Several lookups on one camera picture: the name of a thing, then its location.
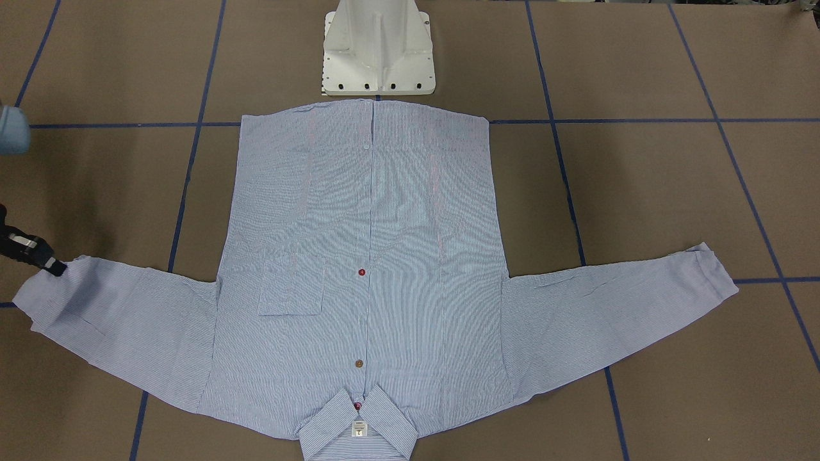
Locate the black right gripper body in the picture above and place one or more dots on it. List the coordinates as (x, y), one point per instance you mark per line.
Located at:
(33, 252)

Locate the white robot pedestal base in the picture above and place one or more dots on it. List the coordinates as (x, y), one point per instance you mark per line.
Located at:
(378, 48)

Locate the blue striped button shirt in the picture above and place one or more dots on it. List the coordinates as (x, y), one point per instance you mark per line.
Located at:
(363, 299)

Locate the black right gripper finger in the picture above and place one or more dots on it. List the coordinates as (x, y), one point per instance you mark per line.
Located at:
(52, 265)

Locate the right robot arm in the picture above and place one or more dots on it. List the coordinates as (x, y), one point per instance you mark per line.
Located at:
(15, 140)

